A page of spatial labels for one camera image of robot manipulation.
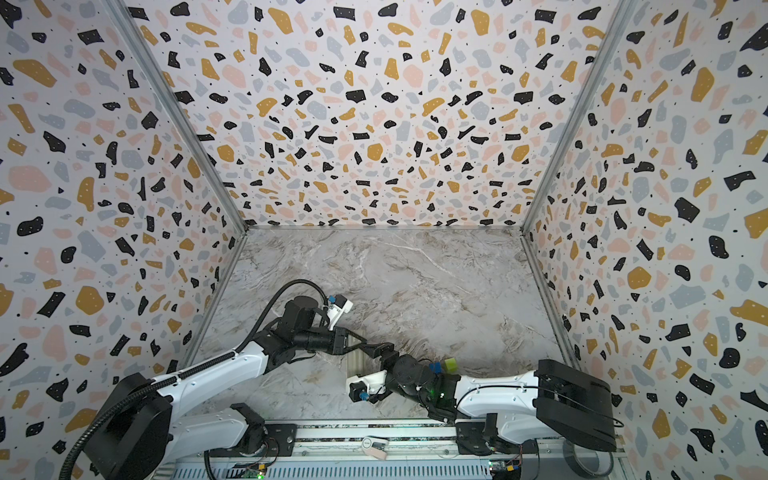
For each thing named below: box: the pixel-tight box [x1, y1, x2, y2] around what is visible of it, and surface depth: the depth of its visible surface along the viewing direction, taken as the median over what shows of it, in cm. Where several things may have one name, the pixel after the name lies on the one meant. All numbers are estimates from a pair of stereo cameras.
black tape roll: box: [562, 439, 614, 479], surface depth 70 cm
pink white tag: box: [361, 436, 389, 460], surface depth 73 cm
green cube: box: [444, 358, 457, 373], surface depth 86 cm
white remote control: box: [347, 348, 373, 378], surface depth 78 cm
